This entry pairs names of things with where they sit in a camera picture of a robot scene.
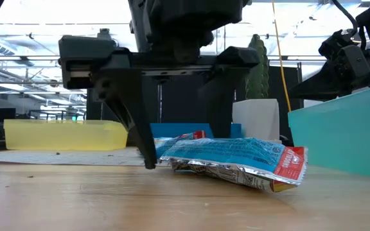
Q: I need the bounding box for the small black monitor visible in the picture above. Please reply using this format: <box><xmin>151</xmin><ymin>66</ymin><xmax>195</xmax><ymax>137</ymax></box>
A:
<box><xmin>0</xmin><ymin>107</ymin><xmax>17</xmax><ymax>123</ymax></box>

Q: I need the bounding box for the black partition panel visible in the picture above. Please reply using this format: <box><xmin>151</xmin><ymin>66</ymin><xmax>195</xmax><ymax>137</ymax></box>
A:
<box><xmin>86</xmin><ymin>65</ymin><xmax>304</xmax><ymax>142</ymax></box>

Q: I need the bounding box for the yellow translucent plastic bin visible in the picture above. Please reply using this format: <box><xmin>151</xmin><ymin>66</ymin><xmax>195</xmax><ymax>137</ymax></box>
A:
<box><xmin>3</xmin><ymin>119</ymin><xmax>128</xmax><ymax>151</ymax></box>

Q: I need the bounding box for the green cactus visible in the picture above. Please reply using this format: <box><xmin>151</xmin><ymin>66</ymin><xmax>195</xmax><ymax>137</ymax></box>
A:
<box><xmin>245</xmin><ymin>33</ymin><xmax>270</xmax><ymax>100</ymax></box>

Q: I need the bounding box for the blue plastic bin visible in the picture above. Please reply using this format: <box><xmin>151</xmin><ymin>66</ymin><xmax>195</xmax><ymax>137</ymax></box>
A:
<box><xmin>149</xmin><ymin>123</ymin><xmax>243</xmax><ymax>139</ymax></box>

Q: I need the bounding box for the blue red-tipped granola bar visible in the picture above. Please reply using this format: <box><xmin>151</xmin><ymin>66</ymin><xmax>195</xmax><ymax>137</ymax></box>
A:
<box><xmin>159</xmin><ymin>137</ymin><xmax>309</xmax><ymax>193</ymax></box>
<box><xmin>154</xmin><ymin>130</ymin><xmax>207</xmax><ymax>158</ymax></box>

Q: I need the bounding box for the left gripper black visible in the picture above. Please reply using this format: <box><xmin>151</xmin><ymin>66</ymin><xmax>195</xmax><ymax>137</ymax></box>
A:
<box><xmin>58</xmin><ymin>19</ymin><xmax>260</xmax><ymax>170</ymax></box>

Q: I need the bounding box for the white hexagonal plant pot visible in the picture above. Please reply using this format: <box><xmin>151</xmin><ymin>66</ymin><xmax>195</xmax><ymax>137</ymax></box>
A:
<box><xmin>232</xmin><ymin>98</ymin><xmax>281</xmax><ymax>141</ymax></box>

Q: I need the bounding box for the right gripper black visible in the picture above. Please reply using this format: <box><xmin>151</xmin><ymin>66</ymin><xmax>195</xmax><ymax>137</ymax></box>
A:
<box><xmin>289</xmin><ymin>30</ymin><xmax>370</xmax><ymax>100</ymax></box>

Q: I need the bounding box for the green translucent plastic tray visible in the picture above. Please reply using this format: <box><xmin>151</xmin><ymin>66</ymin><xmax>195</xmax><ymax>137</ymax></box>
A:
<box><xmin>287</xmin><ymin>83</ymin><xmax>370</xmax><ymax>182</ymax></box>

